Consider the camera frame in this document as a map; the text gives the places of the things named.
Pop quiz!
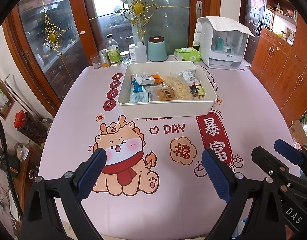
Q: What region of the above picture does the glass bottle with green label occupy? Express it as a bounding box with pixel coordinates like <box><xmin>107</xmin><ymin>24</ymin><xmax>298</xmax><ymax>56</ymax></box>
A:
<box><xmin>106</xmin><ymin>34</ymin><xmax>121</xmax><ymax>67</ymax></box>

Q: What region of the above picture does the white cloth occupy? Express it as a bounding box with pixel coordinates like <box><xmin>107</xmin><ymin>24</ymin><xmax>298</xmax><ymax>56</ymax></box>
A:
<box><xmin>193</xmin><ymin>16</ymin><xmax>256</xmax><ymax>47</ymax></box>

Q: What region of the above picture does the large light blue packet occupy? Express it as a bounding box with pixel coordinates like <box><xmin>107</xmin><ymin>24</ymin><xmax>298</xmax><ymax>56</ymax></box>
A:
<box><xmin>129</xmin><ymin>86</ymin><xmax>159</xmax><ymax>103</ymax></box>

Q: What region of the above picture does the small blue snack packet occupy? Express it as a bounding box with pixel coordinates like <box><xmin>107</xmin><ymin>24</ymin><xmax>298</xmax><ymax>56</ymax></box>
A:
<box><xmin>132</xmin><ymin>81</ymin><xmax>147</xmax><ymax>93</ymax></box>

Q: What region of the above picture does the white plastic bottle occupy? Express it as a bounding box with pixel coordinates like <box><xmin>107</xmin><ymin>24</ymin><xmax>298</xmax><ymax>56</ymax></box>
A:
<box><xmin>135</xmin><ymin>41</ymin><xmax>147</xmax><ymax>63</ymax></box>

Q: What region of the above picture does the teal canister with brown lid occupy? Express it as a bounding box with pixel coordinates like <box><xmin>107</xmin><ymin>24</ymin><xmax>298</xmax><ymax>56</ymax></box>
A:
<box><xmin>148</xmin><ymin>36</ymin><xmax>168</xmax><ymax>62</ymax></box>

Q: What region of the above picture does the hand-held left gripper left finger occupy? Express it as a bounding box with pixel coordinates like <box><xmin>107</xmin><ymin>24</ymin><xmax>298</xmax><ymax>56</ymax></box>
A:
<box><xmin>20</xmin><ymin>148</ymin><xmax>107</xmax><ymax>240</ymax></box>

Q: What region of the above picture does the orange biscuit snack packet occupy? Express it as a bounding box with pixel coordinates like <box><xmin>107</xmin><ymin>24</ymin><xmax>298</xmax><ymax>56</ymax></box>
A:
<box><xmin>153</xmin><ymin>86</ymin><xmax>177</xmax><ymax>102</ymax></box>

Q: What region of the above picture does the clear drinking glass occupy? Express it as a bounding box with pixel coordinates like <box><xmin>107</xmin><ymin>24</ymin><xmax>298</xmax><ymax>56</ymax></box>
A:
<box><xmin>90</xmin><ymin>53</ymin><xmax>102</xmax><ymax>70</ymax></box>

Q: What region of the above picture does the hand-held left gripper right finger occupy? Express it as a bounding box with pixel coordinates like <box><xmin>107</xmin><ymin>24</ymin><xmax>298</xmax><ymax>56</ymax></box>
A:
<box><xmin>201</xmin><ymin>149</ymin><xmax>287</xmax><ymax>240</ymax></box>

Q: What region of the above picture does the wooden cabinet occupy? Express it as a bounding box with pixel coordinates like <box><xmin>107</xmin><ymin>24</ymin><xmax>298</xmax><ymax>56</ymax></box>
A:
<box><xmin>251</xmin><ymin>0</ymin><xmax>307</xmax><ymax>128</ymax></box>

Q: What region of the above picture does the dark wooden door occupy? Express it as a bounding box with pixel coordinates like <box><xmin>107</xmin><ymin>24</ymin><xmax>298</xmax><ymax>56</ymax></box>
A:
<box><xmin>240</xmin><ymin>0</ymin><xmax>266</xmax><ymax>43</ymax></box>

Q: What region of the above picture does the black cable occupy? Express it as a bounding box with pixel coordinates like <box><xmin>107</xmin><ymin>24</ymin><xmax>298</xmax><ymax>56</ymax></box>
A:
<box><xmin>0</xmin><ymin>110</ymin><xmax>19</xmax><ymax>220</ymax></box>

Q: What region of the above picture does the wood framed glass door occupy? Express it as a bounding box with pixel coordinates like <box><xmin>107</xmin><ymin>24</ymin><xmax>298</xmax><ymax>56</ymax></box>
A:
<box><xmin>3</xmin><ymin>0</ymin><xmax>221</xmax><ymax>115</ymax></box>

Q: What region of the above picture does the white countertop appliance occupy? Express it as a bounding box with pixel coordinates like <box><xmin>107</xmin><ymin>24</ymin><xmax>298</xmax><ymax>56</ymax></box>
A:
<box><xmin>196</xmin><ymin>17</ymin><xmax>249</xmax><ymax>69</ymax></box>

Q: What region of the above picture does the large gold door ornament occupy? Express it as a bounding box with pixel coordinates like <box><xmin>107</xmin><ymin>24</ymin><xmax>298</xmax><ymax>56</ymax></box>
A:
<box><xmin>117</xmin><ymin>0</ymin><xmax>161</xmax><ymax>39</ymax></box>

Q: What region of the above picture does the jar with red lid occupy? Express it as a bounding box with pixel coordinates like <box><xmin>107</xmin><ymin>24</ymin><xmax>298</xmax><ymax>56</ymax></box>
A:
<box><xmin>15</xmin><ymin>110</ymin><xmax>47</xmax><ymax>145</ymax></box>

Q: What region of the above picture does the white plastic bin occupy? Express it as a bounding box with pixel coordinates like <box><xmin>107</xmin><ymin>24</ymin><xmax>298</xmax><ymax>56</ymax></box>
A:
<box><xmin>118</xmin><ymin>61</ymin><xmax>217</xmax><ymax>119</ymax></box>

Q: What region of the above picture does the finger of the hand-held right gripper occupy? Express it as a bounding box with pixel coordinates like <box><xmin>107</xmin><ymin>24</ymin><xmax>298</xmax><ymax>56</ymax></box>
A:
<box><xmin>251</xmin><ymin>146</ymin><xmax>306</xmax><ymax>193</ymax></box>
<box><xmin>274</xmin><ymin>139</ymin><xmax>307</xmax><ymax>167</ymax></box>

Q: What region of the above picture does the green tissue pack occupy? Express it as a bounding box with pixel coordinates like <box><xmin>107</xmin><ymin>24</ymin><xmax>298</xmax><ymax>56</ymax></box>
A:
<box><xmin>174</xmin><ymin>47</ymin><xmax>202</xmax><ymax>62</ymax></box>

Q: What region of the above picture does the white red barcode packet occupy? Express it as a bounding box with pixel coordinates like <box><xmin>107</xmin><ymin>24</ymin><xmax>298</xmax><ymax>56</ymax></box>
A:
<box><xmin>182</xmin><ymin>70</ymin><xmax>201</xmax><ymax>84</ymax></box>

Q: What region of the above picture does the cardboard box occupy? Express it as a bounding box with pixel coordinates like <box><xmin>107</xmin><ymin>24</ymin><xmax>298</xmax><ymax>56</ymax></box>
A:
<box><xmin>288</xmin><ymin>120</ymin><xmax>307</xmax><ymax>147</ymax></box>

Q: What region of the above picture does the metal can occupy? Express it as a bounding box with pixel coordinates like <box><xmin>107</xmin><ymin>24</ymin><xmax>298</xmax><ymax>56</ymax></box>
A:
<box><xmin>98</xmin><ymin>49</ymin><xmax>111</xmax><ymax>68</ymax></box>

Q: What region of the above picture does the white orange stick packet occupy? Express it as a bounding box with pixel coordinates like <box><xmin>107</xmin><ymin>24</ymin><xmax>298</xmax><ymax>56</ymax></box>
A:
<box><xmin>132</xmin><ymin>74</ymin><xmax>164</xmax><ymax>85</ymax></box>

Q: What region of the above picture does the small gold door ornament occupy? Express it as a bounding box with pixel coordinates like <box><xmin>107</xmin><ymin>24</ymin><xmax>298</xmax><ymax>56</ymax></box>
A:
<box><xmin>36</xmin><ymin>0</ymin><xmax>69</xmax><ymax>58</ymax></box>

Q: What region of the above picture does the white pill bottle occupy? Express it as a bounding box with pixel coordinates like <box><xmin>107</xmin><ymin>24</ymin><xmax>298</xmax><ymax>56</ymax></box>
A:
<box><xmin>128</xmin><ymin>44</ymin><xmax>137</xmax><ymax>62</ymax></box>

